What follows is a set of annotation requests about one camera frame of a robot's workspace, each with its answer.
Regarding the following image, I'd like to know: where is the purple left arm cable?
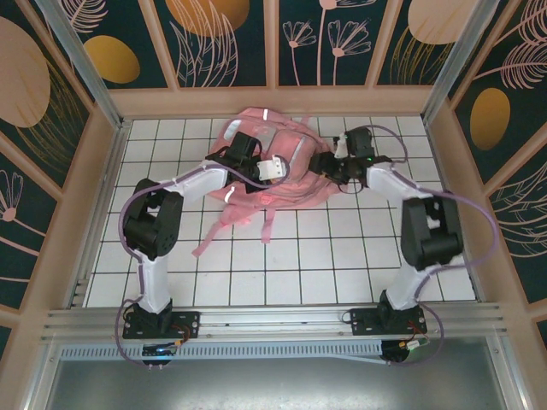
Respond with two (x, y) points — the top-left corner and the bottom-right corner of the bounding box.
(114, 161), (292, 369)

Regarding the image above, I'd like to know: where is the grey metal sheet panel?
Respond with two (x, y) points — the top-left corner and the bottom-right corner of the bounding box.
(23, 337), (529, 410)

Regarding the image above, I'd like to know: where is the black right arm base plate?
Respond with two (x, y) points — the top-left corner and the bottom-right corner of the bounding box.
(349, 306), (428, 337)

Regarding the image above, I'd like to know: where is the aluminium side rail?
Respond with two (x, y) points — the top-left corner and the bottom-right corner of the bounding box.
(63, 120), (132, 309)

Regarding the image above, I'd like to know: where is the small green circuit board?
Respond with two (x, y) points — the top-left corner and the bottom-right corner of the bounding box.
(141, 341), (189, 358)
(400, 337), (430, 352)

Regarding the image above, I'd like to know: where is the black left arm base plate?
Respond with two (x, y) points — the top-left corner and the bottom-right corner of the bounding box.
(122, 310), (201, 341)

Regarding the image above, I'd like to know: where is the aluminium mounting rail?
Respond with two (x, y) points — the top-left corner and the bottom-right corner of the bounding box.
(40, 302), (510, 343)

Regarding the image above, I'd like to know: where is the pink student backpack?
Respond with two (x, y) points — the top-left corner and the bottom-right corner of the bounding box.
(191, 106), (343, 259)

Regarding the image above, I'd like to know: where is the grey slotted cable duct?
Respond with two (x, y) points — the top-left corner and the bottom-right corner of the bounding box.
(59, 343), (388, 360)

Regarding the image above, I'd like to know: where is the aluminium frame post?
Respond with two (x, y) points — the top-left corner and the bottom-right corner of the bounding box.
(421, 0), (501, 123)
(35, 0), (126, 126)

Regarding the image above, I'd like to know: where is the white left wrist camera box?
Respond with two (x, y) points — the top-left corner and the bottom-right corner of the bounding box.
(257, 155), (286, 181)

